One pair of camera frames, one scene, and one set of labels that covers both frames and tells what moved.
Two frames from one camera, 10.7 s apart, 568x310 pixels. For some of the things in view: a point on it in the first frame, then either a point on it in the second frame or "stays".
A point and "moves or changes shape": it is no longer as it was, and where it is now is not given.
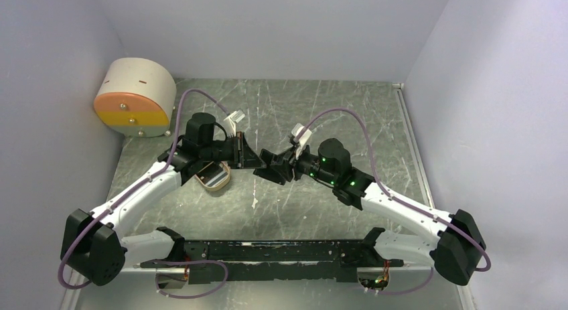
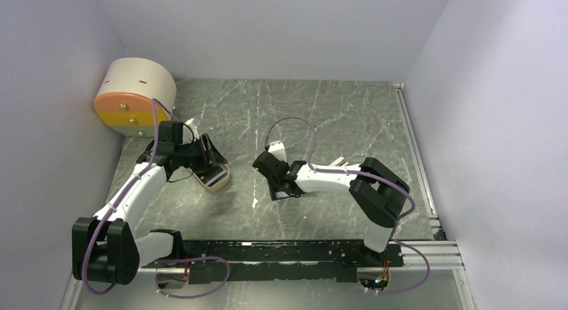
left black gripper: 244,157 → 214,156
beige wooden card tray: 214,176 stays
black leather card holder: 277,169 moves or changes shape
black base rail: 206,261 stays
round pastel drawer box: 136,97 stays
